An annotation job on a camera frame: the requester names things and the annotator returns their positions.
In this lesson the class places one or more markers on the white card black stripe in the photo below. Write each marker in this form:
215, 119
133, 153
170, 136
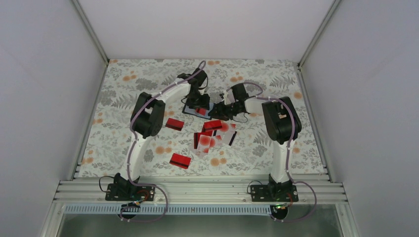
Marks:
229, 137

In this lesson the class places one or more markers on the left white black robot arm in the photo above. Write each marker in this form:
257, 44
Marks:
148, 116

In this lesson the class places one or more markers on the red card black stripe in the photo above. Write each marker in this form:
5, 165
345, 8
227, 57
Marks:
180, 161

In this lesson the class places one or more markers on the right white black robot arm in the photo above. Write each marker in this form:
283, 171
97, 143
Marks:
282, 125

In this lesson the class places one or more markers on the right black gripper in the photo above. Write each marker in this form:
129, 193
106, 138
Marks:
220, 112

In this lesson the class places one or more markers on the floral patterned table mat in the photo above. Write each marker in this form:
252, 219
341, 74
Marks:
250, 154

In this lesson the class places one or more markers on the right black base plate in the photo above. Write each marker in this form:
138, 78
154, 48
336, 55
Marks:
274, 195

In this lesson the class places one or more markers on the aluminium rail frame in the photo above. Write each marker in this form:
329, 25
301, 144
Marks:
197, 195

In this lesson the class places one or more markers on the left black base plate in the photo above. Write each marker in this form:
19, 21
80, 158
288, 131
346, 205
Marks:
123, 190

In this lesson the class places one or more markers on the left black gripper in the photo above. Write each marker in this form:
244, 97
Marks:
204, 103

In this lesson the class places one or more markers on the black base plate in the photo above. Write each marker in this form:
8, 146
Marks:
123, 190
274, 195

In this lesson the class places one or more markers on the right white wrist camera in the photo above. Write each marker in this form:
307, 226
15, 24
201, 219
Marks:
228, 97

